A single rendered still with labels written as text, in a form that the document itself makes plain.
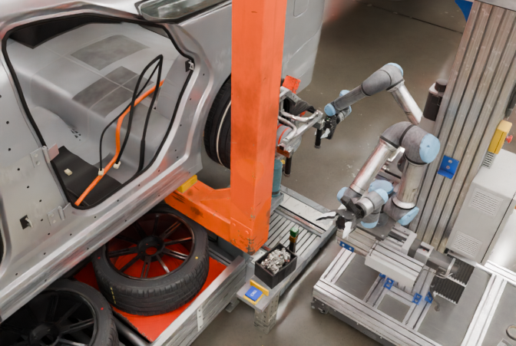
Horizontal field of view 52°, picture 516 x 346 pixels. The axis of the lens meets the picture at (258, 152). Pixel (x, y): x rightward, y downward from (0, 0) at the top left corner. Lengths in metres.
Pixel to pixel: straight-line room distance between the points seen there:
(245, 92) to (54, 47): 1.90
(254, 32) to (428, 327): 1.99
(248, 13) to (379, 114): 3.11
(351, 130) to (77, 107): 2.47
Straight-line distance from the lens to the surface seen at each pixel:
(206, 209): 3.03
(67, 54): 3.81
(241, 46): 2.22
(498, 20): 2.31
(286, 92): 3.17
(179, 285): 2.95
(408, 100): 3.19
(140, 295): 2.95
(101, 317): 2.87
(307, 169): 4.34
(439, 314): 3.39
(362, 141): 4.71
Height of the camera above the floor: 2.87
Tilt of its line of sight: 40 degrees down
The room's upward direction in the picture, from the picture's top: 3 degrees clockwise
